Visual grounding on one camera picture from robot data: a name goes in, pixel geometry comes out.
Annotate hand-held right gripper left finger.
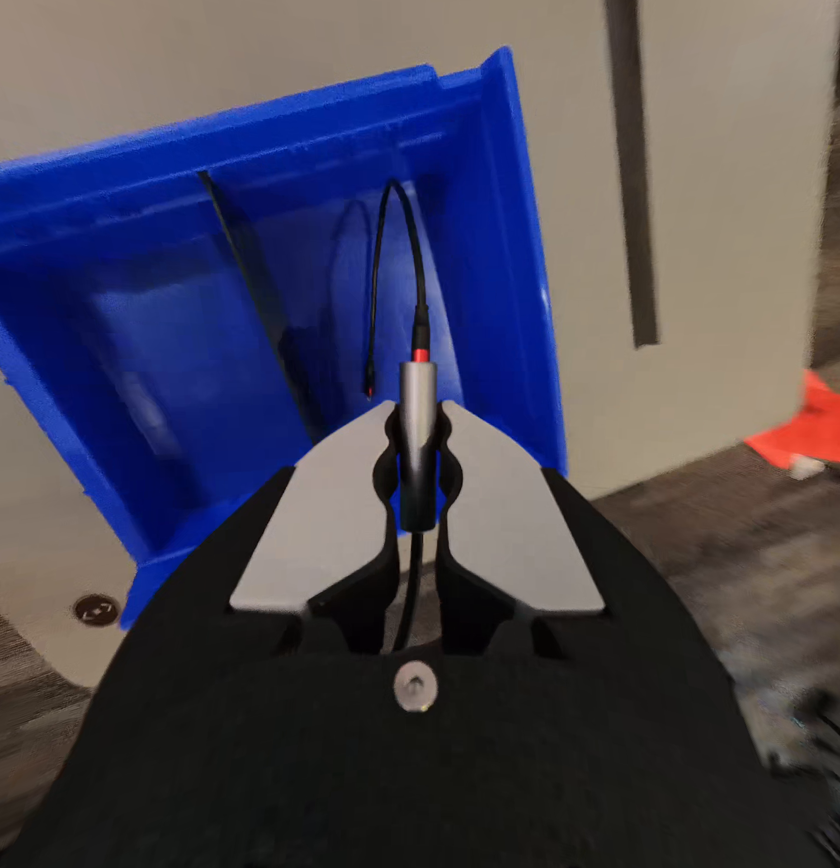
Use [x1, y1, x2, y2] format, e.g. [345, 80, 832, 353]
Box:
[229, 400, 402, 655]

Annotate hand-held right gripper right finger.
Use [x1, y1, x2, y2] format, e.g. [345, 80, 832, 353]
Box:
[435, 400, 605, 657]

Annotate small grey usb hub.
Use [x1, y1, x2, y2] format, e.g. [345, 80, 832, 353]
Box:
[397, 361, 440, 653]

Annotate black red usb cable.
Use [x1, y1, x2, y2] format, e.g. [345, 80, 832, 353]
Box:
[361, 178, 433, 402]

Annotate blue plastic bin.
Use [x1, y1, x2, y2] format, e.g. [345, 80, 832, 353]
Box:
[0, 46, 570, 632]

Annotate round table fitting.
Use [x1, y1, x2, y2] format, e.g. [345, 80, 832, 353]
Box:
[73, 594, 120, 627]

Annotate orange traffic cone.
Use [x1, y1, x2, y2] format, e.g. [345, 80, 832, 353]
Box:
[744, 368, 840, 470]

